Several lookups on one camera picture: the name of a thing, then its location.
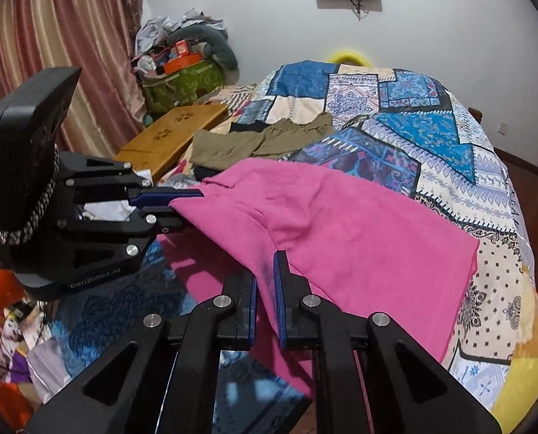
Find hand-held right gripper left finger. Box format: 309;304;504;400
25;275;257;434

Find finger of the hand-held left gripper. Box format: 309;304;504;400
60;154;205;209
59;207;186;290

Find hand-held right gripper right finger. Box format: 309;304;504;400
273;250;502;434

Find pink shirt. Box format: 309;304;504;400
158;158;480;401

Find olive green pants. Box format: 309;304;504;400
190;112;335;173

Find dark navy cloth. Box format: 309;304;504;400
192;165;227;182

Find white cloth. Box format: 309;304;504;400
84;201;134;222

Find wooden folding bed table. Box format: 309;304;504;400
114;103;229;182

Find green patterned bag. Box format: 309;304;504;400
141;61;225;114

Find pink beige striped curtain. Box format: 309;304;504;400
0;0;148;182

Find orange box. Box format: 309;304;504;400
163;53;203;74

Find pile of grey white clothes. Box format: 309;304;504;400
135;8;227;57

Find patchwork printed blanket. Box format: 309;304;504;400
52;60;538;434

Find black white braided cord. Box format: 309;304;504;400
0;145;62;247

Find yellow ring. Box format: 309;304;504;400
328;46;373;67

